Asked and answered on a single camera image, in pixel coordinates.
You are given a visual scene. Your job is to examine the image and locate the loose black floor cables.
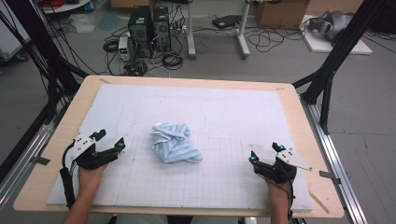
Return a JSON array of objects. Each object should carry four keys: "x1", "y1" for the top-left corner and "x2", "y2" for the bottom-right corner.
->
[{"x1": 245, "y1": 18, "x2": 312, "y2": 54}]

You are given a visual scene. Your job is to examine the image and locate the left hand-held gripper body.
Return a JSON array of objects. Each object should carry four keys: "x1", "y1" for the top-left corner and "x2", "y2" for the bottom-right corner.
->
[{"x1": 68, "y1": 132, "x2": 119, "y2": 171}]

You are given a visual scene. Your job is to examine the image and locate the coiled black cable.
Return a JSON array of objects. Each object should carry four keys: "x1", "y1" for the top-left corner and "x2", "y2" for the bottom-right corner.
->
[
  {"x1": 161, "y1": 51, "x2": 185, "y2": 71},
  {"x1": 102, "y1": 38, "x2": 120, "y2": 54}
]

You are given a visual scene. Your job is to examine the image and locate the blue white striped towel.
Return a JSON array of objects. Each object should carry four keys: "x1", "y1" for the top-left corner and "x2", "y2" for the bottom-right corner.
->
[{"x1": 149, "y1": 122, "x2": 204, "y2": 164}]

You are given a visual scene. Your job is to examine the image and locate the black frame strut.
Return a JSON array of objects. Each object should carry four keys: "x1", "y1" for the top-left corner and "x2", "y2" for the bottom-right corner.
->
[
  {"x1": 0, "y1": 0, "x2": 90, "y2": 125},
  {"x1": 291, "y1": 0, "x2": 396, "y2": 135}
]

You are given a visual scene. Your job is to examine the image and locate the brown cardboard box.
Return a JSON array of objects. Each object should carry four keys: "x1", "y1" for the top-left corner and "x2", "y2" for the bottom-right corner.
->
[{"x1": 255, "y1": 0, "x2": 311, "y2": 31}]

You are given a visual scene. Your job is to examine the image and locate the round white table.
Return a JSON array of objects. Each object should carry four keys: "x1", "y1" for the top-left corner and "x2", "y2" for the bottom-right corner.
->
[{"x1": 41, "y1": 0, "x2": 93, "y2": 15}]

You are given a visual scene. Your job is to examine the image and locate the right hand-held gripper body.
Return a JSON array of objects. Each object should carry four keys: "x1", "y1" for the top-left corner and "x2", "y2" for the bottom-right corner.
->
[{"x1": 253, "y1": 147, "x2": 314, "y2": 185}]

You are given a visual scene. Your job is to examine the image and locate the aluminium rail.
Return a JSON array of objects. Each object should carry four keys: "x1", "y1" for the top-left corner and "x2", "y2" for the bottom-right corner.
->
[
  {"x1": 0, "y1": 101, "x2": 71, "y2": 213},
  {"x1": 299, "y1": 94, "x2": 369, "y2": 224}
]

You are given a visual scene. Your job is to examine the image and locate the black computer tower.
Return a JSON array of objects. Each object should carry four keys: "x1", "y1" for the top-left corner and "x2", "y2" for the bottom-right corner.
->
[
  {"x1": 151, "y1": 6, "x2": 173, "y2": 52},
  {"x1": 127, "y1": 13, "x2": 154, "y2": 59}
]

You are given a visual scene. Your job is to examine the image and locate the grey metal bracket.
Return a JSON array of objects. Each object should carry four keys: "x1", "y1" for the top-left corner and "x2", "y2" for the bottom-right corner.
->
[{"x1": 318, "y1": 170, "x2": 342, "y2": 185}]

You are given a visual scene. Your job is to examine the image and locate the grey rounded shell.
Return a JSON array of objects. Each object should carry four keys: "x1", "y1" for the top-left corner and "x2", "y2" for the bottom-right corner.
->
[{"x1": 307, "y1": 9, "x2": 355, "y2": 42}]

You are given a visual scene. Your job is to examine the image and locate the thick black sleeved cable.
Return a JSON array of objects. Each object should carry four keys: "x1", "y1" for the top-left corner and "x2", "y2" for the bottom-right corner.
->
[{"x1": 59, "y1": 140, "x2": 78, "y2": 210}]

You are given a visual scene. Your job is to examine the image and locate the thin wooden stick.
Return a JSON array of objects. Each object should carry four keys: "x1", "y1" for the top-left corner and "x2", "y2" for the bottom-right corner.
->
[{"x1": 307, "y1": 189, "x2": 331, "y2": 215}]

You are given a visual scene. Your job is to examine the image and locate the person's left hand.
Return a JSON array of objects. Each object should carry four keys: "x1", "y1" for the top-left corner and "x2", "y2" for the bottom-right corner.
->
[{"x1": 77, "y1": 163, "x2": 109, "y2": 198}]

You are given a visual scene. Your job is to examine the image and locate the white foam mat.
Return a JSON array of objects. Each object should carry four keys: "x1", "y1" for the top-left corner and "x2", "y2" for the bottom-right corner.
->
[{"x1": 46, "y1": 83, "x2": 314, "y2": 213}]

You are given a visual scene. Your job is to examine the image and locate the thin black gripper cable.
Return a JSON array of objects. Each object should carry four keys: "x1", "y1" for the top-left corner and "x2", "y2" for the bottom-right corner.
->
[{"x1": 287, "y1": 176, "x2": 297, "y2": 224}]

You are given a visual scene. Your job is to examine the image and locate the person's right hand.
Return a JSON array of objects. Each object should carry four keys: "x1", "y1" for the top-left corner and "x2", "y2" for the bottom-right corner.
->
[{"x1": 264, "y1": 178, "x2": 291, "y2": 201}]

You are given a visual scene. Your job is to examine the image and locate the white desk frame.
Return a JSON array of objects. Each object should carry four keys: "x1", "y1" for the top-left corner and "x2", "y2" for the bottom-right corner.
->
[{"x1": 186, "y1": 0, "x2": 252, "y2": 61}]

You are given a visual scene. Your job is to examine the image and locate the flat black device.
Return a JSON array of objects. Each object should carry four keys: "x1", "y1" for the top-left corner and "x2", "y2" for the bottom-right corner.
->
[{"x1": 211, "y1": 14, "x2": 243, "y2": 30}]

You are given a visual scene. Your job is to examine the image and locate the white floor board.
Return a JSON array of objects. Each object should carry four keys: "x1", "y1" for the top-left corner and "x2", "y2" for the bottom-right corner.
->
[{"x1": 301, "y1": 13, "x2": 374, "y2": 56}]

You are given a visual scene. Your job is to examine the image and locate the dark metal bracket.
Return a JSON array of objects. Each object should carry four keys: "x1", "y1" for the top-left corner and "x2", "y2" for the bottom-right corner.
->
[{"x1": 33, "y1": 156, "x2": 51, "y2": 166}]

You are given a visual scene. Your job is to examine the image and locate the grey bench power supply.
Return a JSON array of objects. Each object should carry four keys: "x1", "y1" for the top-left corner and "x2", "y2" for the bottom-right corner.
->
[{"x1": 118, "y1": 35, "x2": 133, "y2": 62}]

